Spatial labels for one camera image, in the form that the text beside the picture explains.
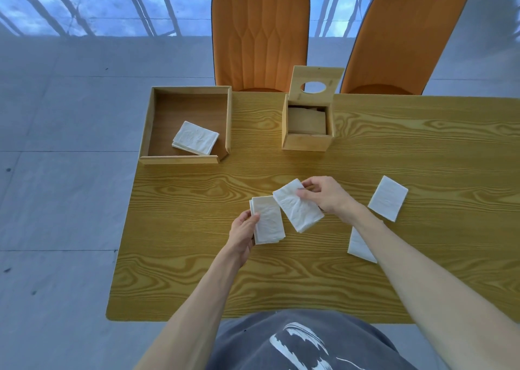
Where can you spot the gray printed shirt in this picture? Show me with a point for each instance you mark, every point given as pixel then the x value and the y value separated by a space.
pixel 243 345

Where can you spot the person's right forearm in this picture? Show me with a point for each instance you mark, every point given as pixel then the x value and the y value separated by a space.
pixel 426 292

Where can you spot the person's right hand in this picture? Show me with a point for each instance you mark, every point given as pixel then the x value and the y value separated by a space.
pixel 331 197

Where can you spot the wooden box with holed lid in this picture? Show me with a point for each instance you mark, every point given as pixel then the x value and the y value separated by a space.
pixel 306 143

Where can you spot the napkin stack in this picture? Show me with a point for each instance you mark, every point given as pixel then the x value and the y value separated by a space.
pixel 196 138

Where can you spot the person's left hand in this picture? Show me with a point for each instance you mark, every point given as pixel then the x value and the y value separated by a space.
pixel 239 239

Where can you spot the open wooden tray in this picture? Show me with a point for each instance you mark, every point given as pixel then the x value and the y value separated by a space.
pixel 183 109

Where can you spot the orange plain-backed chair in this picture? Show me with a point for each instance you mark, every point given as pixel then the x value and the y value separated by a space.
pixel 406 36

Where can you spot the orange quilted chair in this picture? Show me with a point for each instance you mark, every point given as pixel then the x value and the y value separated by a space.
pixel 260 32

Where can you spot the person's left forearm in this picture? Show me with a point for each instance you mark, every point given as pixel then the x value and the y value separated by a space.
pixel 191 321

